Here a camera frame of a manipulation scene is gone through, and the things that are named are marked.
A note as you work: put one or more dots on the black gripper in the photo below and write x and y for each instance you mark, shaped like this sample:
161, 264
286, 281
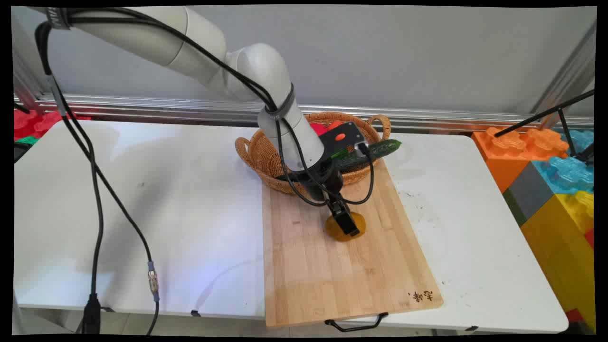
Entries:
323, 183

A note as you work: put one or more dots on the round orange fruit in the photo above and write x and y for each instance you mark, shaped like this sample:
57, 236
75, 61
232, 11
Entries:
335, 231

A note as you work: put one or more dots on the dark green cucumber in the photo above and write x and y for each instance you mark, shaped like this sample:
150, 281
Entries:
380, 149

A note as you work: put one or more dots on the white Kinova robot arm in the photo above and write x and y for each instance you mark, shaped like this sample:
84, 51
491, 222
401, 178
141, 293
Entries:
256, 66

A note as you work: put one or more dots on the bamboo cutting board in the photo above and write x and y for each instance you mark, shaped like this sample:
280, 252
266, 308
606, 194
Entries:
332, 275

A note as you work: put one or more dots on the light green vegetable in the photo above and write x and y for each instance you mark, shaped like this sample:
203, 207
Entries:
339, 153

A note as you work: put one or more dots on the red tomato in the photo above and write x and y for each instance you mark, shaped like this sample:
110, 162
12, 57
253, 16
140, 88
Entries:
318, 128

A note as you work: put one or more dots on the orange-red vegetable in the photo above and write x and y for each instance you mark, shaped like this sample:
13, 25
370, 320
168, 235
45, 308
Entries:
335, 125

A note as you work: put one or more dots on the woven wicker basket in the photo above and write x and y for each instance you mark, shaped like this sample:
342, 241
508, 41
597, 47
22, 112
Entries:
266, 159

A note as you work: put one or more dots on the large orange toy block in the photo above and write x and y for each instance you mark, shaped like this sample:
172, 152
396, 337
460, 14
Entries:
513, 152

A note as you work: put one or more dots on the large grey toy block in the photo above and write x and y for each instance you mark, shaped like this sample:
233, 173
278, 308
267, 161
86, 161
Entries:
529, 194

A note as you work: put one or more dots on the large blue toy block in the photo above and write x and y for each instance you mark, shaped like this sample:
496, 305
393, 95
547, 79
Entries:
567, 173

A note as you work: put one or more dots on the black tripod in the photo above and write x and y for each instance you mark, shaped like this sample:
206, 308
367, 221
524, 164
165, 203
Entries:
546, 113

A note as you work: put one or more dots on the large red toy block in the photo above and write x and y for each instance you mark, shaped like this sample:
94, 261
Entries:
590, 238

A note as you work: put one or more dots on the red studded toy block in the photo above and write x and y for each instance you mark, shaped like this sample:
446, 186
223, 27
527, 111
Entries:
33, 122

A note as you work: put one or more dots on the green toy block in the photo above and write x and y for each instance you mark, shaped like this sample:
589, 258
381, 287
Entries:
26, 140

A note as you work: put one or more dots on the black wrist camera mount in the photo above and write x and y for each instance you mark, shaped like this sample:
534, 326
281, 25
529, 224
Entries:
343, 137

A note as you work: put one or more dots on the aluminium frame rail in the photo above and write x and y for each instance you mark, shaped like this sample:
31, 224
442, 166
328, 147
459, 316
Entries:
166, 108

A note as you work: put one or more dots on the aluminium frame post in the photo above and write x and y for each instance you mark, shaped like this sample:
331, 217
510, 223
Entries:
567, 71

